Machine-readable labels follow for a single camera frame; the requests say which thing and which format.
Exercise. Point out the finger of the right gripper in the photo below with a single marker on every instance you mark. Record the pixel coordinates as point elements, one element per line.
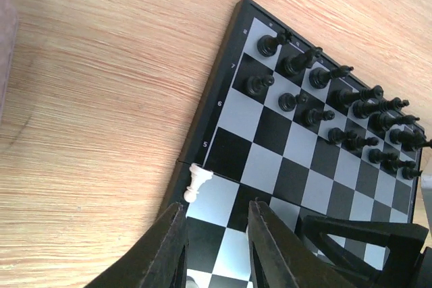
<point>366,251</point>

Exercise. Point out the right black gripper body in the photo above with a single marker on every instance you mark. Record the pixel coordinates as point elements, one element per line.
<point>422,275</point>

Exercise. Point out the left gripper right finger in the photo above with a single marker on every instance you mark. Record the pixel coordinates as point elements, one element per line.
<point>279,259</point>

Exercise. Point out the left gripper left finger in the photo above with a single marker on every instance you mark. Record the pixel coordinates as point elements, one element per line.
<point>157,259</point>

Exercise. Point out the folding magnetic chess board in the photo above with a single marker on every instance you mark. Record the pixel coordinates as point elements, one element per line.
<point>256,151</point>

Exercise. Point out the black pawn g7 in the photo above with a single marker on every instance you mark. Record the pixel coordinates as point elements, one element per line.
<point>394,165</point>

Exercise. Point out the black pawn f7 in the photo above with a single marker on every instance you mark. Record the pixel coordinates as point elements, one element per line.
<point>377,156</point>

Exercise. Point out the lone fallen white pawn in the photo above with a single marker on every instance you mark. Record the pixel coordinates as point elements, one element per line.
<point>198,177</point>

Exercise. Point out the black rook h8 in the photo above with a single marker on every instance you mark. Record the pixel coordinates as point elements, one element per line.
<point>416,144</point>

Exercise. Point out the black knight g8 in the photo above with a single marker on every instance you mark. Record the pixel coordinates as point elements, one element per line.
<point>398,136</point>

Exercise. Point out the black pawn e7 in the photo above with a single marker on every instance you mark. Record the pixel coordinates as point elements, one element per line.
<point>358,143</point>

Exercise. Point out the black bishop f8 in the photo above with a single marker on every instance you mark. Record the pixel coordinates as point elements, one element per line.
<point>382,122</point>

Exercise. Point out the black pawn d7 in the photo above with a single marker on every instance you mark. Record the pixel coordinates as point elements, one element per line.
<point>337,136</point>

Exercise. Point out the black king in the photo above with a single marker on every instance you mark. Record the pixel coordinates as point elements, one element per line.
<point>362,110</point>

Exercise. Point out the black pawn c7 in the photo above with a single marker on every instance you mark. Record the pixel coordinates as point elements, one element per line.
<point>313,116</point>

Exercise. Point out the black pawn b7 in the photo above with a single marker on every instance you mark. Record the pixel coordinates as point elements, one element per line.
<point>288,102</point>

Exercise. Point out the black queen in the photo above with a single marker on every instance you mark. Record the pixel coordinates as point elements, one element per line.
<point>344,97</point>

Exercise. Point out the black pawn a7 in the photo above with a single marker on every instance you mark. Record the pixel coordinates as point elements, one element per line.
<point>256,84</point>

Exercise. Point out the black bishop c8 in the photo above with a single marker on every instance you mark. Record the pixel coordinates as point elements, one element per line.
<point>319,77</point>

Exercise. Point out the black knight b8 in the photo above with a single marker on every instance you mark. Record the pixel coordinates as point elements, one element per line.
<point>292,66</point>

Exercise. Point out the black rook a8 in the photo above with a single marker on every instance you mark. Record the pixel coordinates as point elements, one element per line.
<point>267,45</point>

